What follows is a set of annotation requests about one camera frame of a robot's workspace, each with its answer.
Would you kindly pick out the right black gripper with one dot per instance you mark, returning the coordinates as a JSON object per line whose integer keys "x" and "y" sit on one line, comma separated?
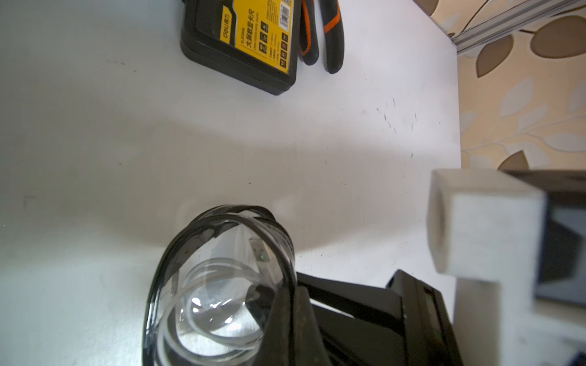
{"x": 405, "y": 323}

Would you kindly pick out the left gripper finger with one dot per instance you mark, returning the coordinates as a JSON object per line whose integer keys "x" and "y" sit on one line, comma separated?
{"x": 292, "y": 335}

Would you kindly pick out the black yellow-label case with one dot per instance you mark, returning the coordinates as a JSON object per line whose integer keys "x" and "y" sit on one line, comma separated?
{"x": 253, "y": 41}

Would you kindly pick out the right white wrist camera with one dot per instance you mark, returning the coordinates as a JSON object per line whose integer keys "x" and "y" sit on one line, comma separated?
{"x": 515, "y": 243}

